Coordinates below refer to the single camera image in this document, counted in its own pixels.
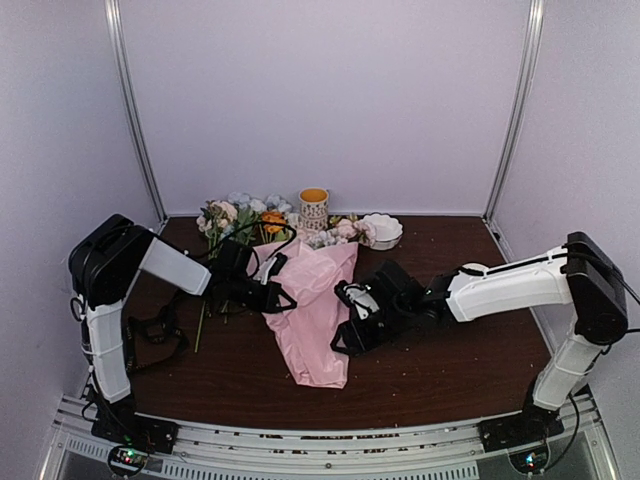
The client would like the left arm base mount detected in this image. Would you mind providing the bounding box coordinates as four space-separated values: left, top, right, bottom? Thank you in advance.
91 416 179 454

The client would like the pile of fake flowers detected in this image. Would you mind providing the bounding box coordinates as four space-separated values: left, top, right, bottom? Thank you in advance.
194 193 296 351

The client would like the floral mug with yellow inside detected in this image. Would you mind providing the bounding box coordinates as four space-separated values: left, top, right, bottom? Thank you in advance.
299 188 329 231

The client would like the aluminium frame post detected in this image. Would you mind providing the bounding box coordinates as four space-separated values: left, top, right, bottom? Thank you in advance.
104 0 168 222
483 0 546 224

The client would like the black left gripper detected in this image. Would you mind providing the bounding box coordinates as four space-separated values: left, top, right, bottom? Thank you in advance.
229 276 294 315

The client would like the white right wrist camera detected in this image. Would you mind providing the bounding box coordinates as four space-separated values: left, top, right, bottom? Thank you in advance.
334 280 380 320

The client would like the pink wrapping paper sheet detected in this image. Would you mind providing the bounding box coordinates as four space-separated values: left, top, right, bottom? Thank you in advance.
256 239 358 389

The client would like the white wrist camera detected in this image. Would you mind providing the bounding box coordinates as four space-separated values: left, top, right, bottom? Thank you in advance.
334 280 380 320
254 253 288 285

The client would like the plain white bowl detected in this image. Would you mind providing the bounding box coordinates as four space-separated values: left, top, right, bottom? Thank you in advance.
458 263 489 277

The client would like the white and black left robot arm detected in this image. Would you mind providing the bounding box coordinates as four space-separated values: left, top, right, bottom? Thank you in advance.
68 214 297 404

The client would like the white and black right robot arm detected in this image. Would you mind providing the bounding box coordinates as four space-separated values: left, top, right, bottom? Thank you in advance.
330 231 629 442

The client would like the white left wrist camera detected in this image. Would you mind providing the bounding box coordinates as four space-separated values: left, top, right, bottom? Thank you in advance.
254 253 288 285

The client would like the white scalloped bowl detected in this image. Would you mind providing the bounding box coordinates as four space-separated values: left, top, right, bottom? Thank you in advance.
363 213 403 251

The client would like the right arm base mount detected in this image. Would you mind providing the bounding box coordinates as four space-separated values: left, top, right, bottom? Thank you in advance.
478 414 565 452

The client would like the black ribbon strap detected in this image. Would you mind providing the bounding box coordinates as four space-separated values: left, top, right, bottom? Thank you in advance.
122 294 201 375

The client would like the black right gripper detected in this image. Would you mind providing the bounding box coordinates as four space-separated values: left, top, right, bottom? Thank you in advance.
330 302 413 359

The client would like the right aluminium frame post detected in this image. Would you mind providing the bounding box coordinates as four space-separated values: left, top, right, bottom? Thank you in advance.
483 0 546 224

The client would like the aluminium front rail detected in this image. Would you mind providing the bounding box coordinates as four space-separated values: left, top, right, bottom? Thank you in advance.
49 394 611 480

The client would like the left aluminium frame post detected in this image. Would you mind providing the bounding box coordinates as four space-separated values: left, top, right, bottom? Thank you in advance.
104 0 168 222

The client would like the orange fake flower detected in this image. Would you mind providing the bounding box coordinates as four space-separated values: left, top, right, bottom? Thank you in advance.
260 210 289 244

